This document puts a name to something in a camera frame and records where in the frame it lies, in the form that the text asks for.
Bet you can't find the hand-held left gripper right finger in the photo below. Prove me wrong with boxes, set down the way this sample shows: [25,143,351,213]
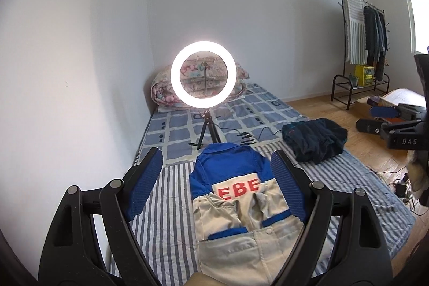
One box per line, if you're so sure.
[270,149,393,286]

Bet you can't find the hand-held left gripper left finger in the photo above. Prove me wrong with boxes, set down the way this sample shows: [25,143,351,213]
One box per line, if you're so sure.
[38,147,165,286]

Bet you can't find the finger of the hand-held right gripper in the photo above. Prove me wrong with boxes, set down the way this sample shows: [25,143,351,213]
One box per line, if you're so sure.
[369,106,402,120]
[356,118,391,136]

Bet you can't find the cream and blue jacket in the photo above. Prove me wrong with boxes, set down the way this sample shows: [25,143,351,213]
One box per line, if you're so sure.
[189,143,332,286]

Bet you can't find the black clothes rack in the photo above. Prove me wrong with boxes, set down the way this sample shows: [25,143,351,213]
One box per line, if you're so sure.
[331,0,393,111]

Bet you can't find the dark hanging clothes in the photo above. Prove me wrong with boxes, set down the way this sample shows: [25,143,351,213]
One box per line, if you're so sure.
[363,5,390,81]

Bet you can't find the person's right hand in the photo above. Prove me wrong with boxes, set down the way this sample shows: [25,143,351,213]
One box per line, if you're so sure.
[406,149,429,193]

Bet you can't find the cardboard box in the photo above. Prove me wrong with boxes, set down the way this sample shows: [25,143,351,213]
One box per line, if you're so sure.
[355,95,389,117]

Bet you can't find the white topped box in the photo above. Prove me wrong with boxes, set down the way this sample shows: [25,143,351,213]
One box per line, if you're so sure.
[382,89,427,109]

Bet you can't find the blue striped blanket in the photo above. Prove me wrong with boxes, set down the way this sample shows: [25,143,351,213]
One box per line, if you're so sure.
[110,139,416,277]

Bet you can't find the yellow box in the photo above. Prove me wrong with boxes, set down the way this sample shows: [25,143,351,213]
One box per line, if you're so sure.
[354,65,375,86]

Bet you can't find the dark navy clothing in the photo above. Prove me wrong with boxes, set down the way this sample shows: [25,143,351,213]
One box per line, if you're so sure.
[282,118,348,163]

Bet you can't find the blue checked bed sheet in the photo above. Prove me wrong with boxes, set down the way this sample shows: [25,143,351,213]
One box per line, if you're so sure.
[136,81,310,168]

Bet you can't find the black tripod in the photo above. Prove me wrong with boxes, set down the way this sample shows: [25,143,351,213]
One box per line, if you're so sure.
[188,61,222,150]

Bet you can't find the white striped hanging cloth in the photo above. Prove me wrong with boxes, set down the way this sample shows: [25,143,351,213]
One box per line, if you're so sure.
[342,0,368,65]

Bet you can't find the floral quilt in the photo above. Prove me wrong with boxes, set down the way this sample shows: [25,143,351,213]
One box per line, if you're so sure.
[151,55,250,113]

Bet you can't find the window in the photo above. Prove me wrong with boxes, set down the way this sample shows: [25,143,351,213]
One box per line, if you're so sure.
[405,0,429,55]

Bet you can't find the floor cables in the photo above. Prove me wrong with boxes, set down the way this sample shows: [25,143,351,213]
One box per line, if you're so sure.
[367,165,418,217]

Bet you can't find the ring light cable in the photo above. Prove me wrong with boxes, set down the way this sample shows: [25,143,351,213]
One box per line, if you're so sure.
[214,126,284,144]

